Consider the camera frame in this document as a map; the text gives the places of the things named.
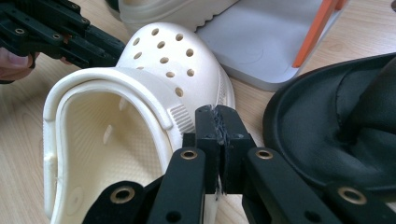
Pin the black flip-flop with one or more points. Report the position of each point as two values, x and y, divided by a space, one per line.
305 124

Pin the white two-tier shoe rack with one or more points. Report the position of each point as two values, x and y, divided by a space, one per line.
258 40

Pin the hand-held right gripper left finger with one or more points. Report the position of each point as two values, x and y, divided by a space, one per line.
210 140

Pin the cream clog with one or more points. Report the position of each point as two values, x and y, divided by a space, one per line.
162 12
93 155

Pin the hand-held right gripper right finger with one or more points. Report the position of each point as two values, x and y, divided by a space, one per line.
233 146

